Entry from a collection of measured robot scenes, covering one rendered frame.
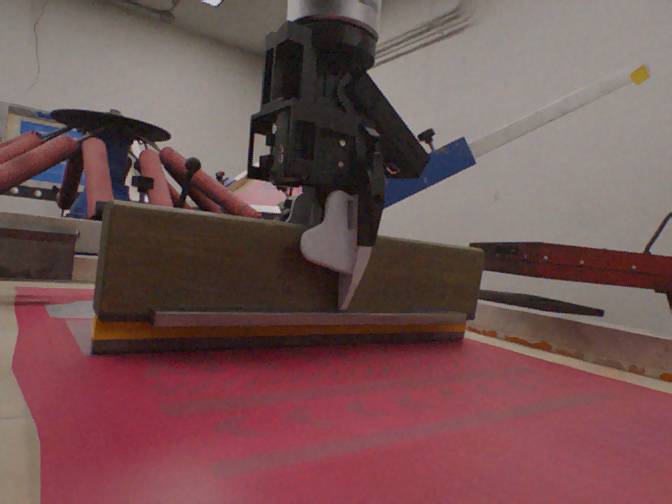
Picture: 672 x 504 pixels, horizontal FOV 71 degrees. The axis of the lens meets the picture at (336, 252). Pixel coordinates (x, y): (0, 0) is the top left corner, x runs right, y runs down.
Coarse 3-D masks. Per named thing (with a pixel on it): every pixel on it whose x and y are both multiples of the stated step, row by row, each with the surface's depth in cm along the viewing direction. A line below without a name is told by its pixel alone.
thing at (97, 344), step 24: (240, 336) 35; (264, 336) 36; (288, 336) 38; (312, 336) 39; (336, 336) 40; (360, 336) 42; (384, 336) 44; (408, 336) 45; (432, 336) 47; (456, 336) 49
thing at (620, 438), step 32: (480, 352) 44; (512, 352) 46; (608, 384) 37; (544, 416) 27; (576, 416) 28; (608, 416) 28; (640, 416) 29; (576, 448) 23; (608, 448) 23; (640, 448) 23; (640, 480) 20
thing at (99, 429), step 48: (48, 288) 57; (48, 336) 33; (48, 384) 24; (96, 384) 24; (48, 432) 18; (96, 432) 19; (144, 432) 19; (480, 432) 23; (48, 480) 15; (96, 480) 15; (144, 480) 16; (192, 480) 16; (288, 480) 17; (336, 480) 17; (384, 480) 17; (432, 480) 18; (480, 480) 18; (528, 480) 19; (576, 480) 19
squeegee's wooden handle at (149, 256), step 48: (144, 240) 30; (192, 240) 31; (240, 240) 33; (288, 240) 35; (384, 240) 41; (96, 288) 30; (144, 288) 30; (192, 288) 32; (240, 288) 34; (288, 288) 36; (336, 288) 38; (384, 288) 41; (432, 288) 45
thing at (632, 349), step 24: (96, 264) 65; (480, 312) 56; (504, 312) 53; (528, 312) 51; (504, 336) 53; (528, 336) 51; (552, 336) 49; (576, 336) 47; (600, 336) 45; (624, 336) 43; (648, 336) 41; (600, 360) 45; (624, 360) 43; (648, 360) 41
